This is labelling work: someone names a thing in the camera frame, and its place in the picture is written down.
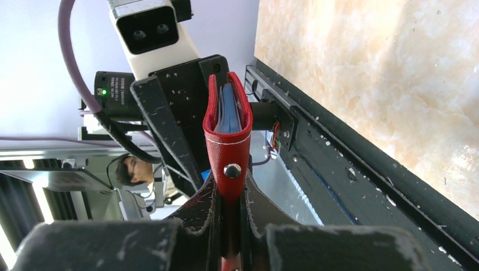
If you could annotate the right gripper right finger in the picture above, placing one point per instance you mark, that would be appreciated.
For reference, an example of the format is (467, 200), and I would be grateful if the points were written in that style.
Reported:
(275, 241)

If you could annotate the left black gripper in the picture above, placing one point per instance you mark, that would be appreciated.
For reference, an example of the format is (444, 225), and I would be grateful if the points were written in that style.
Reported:
(174, 104)

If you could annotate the person in background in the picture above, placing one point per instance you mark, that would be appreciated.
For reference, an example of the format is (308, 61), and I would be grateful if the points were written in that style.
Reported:
(132, 171)

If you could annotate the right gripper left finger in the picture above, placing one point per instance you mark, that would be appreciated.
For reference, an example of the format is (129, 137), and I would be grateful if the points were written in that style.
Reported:
(181, 241)

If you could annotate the red leather card holder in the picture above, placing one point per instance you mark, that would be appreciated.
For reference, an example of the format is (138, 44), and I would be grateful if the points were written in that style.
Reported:
(227, 127)

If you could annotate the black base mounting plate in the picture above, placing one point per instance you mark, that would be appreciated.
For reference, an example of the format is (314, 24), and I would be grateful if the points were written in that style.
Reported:
(348, 180)

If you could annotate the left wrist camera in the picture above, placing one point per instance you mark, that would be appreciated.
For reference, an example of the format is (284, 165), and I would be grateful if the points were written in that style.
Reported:
(152, 35)

